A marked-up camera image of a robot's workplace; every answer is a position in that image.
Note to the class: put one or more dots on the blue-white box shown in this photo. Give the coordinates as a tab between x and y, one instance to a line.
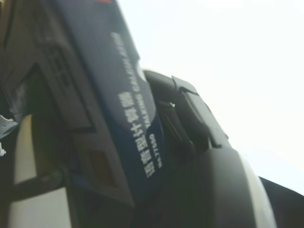
107	95

